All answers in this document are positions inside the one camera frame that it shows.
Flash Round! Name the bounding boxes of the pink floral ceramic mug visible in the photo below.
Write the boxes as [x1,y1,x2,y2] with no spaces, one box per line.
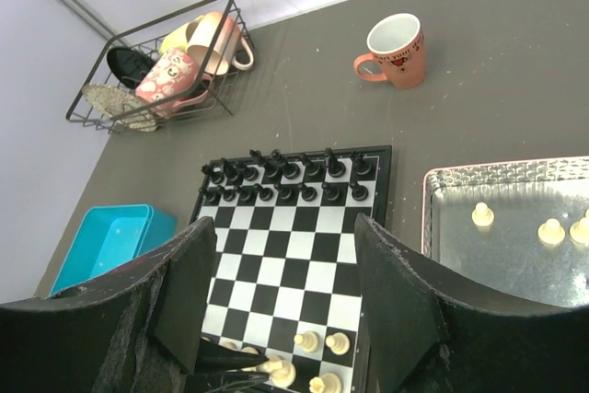
[134,49,214,117]

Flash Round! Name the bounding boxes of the white pieces in tray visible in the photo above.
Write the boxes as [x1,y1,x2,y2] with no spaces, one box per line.
[471,202,588,249]

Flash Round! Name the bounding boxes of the white king piece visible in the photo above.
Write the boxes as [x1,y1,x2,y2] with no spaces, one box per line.
[220,341,260,372]

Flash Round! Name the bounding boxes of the white pawn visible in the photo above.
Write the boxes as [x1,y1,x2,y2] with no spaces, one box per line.
[325,332,351,355]

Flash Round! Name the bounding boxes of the speckled grey plate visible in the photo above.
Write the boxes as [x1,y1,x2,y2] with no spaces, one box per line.
[82,84,157,133]

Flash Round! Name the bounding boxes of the orange ceramic mug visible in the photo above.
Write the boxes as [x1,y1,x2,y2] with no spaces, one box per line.
[353,13,427,89]

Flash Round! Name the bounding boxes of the black chess pieces row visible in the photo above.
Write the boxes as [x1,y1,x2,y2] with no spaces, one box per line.
[199,149,378,207]

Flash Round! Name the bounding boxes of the black wire dish rack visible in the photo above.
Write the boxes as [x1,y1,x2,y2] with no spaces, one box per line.
[65,0,255,133]

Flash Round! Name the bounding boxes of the black white chess board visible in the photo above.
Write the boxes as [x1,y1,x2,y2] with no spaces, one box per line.
[192,145,392,392]

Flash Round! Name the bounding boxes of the blue plastic tray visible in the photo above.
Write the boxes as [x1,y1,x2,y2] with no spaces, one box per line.
[50,203,177,295]

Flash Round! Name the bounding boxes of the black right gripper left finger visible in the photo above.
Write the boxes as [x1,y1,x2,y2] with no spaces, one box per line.
[1,217,216,392]

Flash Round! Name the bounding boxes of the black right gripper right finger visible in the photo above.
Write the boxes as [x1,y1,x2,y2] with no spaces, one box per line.
[354,214,588,392]

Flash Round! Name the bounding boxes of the pink metal tray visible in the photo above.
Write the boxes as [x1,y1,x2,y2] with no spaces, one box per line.
[422,156,588,307]

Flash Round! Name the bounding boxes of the pink white ceramic mug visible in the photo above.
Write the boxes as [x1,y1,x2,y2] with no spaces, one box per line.
[186,12,255,75]

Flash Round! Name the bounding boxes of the yellow ceramic mug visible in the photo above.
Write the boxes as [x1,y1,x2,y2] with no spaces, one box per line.
[158,16,203,55]

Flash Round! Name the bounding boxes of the black scalloped bowl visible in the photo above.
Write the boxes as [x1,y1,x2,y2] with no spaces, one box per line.
[106,47,156,89]

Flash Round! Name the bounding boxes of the white corner rook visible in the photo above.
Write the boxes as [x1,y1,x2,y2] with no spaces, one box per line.
[309,373,343,393]

